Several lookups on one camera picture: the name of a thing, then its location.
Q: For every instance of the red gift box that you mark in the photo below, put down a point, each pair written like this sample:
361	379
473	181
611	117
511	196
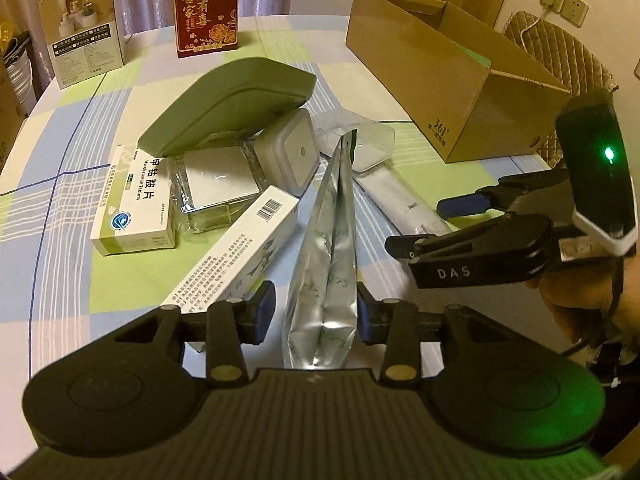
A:
203	26

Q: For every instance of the long white barcode box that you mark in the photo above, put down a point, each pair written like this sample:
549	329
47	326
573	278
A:
238	259

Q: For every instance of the silver foil pouch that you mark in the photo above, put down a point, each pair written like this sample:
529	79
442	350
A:
321	314

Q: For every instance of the green cushioned lid case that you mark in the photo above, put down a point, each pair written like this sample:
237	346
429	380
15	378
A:
230	103

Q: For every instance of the quilted beige chair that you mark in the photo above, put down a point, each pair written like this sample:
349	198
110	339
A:
560	53

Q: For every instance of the white square charger adapter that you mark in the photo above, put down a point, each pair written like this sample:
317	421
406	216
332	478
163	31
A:
288	153

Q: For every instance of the white product box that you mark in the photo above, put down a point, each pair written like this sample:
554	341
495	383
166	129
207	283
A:
84	38

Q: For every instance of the green white medicine box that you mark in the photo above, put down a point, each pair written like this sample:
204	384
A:
134	209

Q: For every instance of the long grey sachet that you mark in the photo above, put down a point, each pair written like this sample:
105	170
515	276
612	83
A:
408	213

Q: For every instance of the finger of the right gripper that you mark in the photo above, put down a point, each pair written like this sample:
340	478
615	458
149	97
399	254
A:
467	204
435	249

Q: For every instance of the clear wrapped silver card pack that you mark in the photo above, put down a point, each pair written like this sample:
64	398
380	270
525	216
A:
212	187

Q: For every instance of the clear plastic wrapped white pack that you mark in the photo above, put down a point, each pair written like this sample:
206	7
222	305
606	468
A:
374	141

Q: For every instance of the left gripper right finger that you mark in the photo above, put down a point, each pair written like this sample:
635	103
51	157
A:
402	327

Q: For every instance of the large brown cardboard box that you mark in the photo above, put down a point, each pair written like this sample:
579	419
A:
472	92

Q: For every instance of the person's right hand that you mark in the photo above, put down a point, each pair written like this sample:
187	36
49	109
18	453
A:
571	292

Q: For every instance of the wall power socket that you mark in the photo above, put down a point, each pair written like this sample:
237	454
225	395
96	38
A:
573	11

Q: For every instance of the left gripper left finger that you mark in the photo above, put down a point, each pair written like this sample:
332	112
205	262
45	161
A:
223	327

